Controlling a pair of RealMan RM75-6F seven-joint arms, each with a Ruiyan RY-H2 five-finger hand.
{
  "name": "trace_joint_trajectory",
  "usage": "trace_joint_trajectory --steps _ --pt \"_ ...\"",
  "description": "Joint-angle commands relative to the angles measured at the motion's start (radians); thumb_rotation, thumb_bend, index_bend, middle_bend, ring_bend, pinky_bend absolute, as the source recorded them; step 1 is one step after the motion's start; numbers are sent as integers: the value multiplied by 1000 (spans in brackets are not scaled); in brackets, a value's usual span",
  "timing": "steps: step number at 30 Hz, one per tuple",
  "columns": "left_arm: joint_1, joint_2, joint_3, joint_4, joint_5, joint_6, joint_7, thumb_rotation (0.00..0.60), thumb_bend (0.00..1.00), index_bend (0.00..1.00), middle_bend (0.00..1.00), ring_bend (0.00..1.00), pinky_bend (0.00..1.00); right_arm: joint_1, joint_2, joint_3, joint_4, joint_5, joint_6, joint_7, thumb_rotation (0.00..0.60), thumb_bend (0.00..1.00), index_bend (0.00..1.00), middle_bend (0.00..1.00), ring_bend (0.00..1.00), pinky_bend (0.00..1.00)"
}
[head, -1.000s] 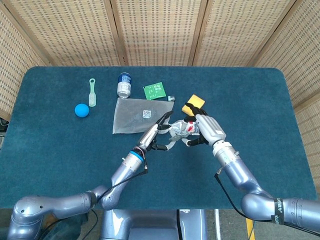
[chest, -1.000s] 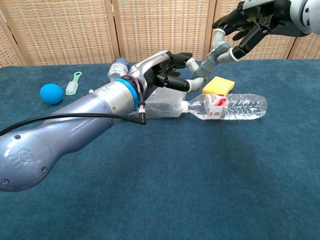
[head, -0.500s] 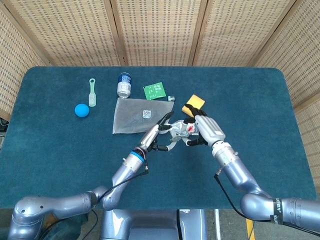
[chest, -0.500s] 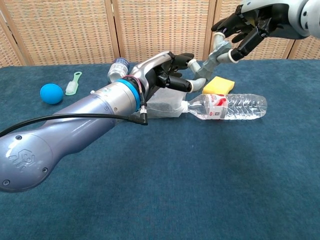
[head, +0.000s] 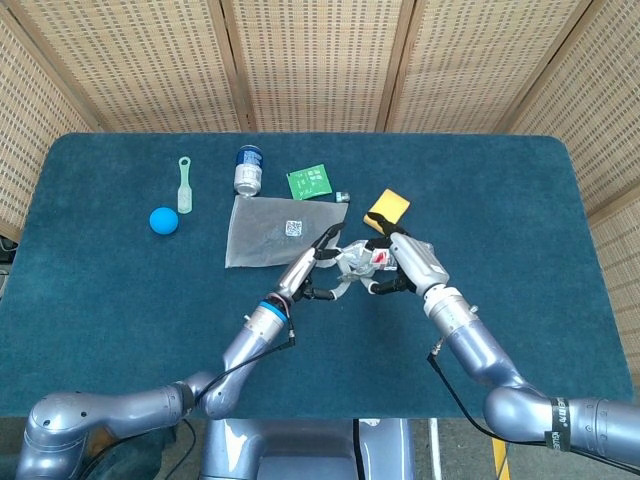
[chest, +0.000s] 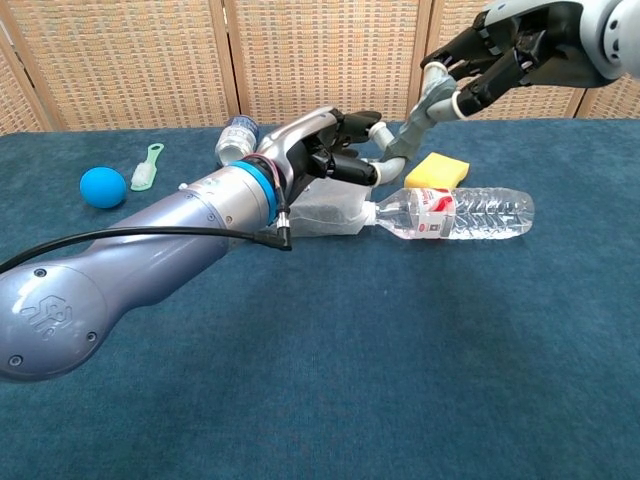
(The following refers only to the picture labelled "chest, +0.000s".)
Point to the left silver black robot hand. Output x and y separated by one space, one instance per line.
305 145

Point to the grey-green cloth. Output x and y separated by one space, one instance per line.
412 132

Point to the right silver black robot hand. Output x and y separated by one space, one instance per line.
530 45

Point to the yellow sponge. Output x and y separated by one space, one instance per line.
435 173

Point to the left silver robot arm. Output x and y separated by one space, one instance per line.
150 250

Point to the silver and blue can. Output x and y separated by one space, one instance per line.
237 137

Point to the blue velvet table cloth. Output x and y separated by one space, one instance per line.
350 350

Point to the translucent bag with QR sticker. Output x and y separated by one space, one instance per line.
330 210

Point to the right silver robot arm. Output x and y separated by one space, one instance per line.
617 35

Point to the clear plastic water bottle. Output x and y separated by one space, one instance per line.
480 214

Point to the green brush with white bristles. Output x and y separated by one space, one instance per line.
144 176

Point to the blue rubber ball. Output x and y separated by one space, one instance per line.
102 187

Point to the woven rattan folding screen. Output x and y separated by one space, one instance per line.
125 60

